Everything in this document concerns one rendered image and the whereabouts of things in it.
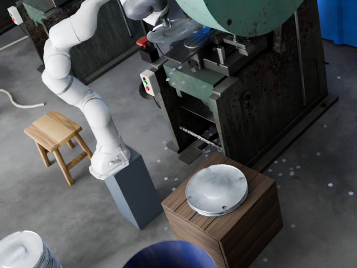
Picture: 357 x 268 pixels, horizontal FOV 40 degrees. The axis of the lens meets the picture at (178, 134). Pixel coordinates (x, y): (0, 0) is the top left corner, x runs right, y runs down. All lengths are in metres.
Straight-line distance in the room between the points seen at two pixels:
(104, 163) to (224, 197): 0.61
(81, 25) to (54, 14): 1.79
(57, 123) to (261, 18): 1.56
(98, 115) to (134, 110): 1.36
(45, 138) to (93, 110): 0.91
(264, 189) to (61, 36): 1.11
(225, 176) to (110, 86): 1.80
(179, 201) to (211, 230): 0.24
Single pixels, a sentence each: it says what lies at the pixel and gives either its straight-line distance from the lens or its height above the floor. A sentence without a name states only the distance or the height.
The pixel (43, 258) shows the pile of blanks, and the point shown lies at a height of 0.32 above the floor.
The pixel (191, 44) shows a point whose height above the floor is 0.79.
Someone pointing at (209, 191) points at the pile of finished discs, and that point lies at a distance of 2.26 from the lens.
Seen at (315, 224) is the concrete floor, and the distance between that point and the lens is 2.56.
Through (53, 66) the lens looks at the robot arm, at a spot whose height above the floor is 1.12.
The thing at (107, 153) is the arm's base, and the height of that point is 0.55.
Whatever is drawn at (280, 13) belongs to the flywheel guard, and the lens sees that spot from 2.20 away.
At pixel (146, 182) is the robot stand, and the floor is 0.26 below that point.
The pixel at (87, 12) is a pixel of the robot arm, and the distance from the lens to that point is 2.02.
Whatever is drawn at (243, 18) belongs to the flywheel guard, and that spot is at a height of 1.07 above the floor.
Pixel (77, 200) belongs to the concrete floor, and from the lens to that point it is 3.06.
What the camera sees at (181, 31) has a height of 0.87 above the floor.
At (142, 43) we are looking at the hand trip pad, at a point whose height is 0.76.
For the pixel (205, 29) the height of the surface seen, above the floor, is 0.78.
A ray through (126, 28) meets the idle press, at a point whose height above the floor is 0.21.
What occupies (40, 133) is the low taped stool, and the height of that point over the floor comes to 0.33.
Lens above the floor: 2.05
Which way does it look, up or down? 40 degrees down
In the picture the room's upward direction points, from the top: 19 degrees counter-clockwise
